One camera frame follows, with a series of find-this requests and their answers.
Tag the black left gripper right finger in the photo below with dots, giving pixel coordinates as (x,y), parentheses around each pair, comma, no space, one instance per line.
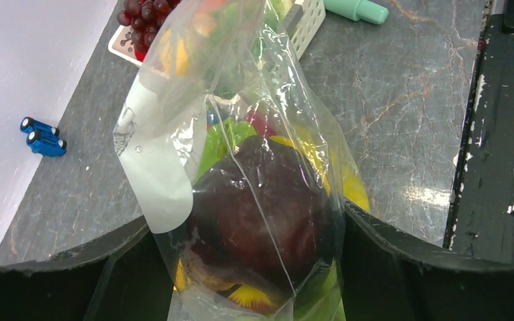
(389,274)

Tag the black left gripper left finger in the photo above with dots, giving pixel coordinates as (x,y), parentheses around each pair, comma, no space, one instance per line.
(118,276)

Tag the purple fake sweet potato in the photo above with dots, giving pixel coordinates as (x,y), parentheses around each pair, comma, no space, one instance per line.
(260,218)

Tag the clear zip top bag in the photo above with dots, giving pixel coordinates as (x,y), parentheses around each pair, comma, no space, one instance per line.
(217,73)

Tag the dark red fake grapes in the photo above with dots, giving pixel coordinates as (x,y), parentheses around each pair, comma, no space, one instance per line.
(145,18)

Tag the blue toy car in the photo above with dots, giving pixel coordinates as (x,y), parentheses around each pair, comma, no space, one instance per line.
(42,138)

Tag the white plastic basket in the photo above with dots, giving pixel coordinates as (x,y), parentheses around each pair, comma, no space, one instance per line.
(302,22)

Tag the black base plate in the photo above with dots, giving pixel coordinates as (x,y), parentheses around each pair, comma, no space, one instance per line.
(481,216)

